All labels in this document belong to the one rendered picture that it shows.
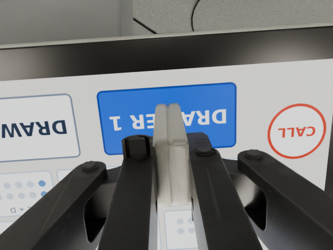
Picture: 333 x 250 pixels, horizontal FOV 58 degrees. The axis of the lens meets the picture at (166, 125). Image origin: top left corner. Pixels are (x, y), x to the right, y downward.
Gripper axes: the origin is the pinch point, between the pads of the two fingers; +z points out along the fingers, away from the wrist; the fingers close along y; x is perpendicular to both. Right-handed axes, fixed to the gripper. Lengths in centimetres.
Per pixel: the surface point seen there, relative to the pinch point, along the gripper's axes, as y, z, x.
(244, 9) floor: 42, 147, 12
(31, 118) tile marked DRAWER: -9.3, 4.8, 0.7
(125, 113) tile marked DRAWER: -2.9, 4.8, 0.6
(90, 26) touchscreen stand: -7.8, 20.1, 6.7
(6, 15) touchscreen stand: -17.5, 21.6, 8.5
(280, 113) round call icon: 7.7, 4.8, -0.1
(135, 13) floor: -13, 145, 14
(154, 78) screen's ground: -0.8, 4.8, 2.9
